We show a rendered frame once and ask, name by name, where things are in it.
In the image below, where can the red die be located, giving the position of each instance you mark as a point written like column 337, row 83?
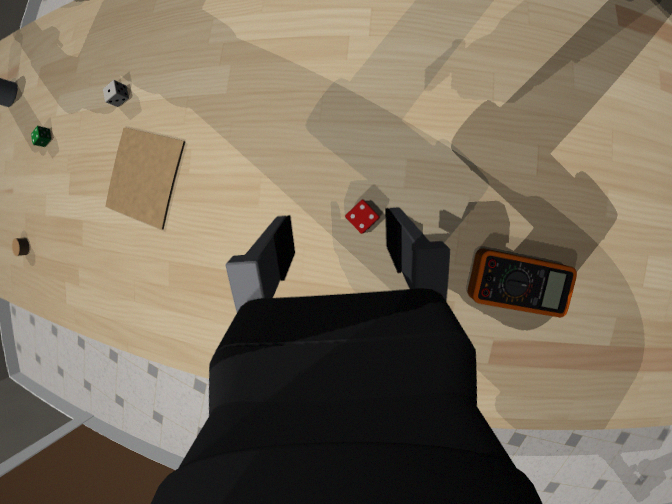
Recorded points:
column 362, row 216

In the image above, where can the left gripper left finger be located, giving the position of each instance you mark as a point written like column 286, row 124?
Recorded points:
column 256, row 275

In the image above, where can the green die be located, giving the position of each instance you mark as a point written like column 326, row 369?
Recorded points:
column 41, row 136

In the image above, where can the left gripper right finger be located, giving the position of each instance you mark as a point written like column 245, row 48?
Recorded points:
column 424, row 264

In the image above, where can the grey plastic bottle with blue cap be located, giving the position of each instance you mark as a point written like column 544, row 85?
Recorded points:
column 8, row 91

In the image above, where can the orange digital multimeter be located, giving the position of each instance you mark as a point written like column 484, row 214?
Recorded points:
column 520, row 283

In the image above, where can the brown square mat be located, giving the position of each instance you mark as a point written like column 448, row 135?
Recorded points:
column 143, row 176

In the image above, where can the brown cylinder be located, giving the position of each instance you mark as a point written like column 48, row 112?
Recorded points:
column 20, row 246

